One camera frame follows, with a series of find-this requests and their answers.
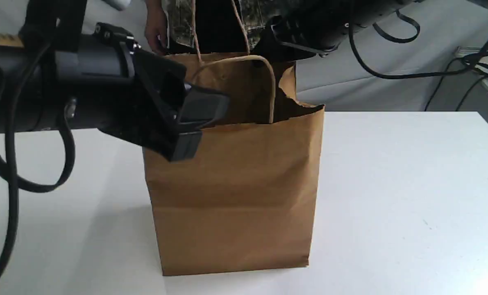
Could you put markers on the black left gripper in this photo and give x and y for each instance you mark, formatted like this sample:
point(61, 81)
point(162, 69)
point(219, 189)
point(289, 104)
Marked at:
point(158, 110)

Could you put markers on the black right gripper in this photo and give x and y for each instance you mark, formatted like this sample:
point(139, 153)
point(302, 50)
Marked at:
point(284, 40)

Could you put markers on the brown paper bag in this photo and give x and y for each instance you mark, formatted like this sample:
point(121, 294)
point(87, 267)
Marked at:
point(246, 201)

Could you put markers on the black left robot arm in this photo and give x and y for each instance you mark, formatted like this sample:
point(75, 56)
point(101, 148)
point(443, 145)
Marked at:
point(103, 81)

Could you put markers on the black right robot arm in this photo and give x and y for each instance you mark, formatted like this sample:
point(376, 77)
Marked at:
point(352, 16)

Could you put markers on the person's right hand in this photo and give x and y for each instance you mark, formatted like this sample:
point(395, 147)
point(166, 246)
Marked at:
point(156, 27)

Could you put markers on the camouflage jacket torso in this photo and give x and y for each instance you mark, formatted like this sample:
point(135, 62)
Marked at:
point(220, 25)

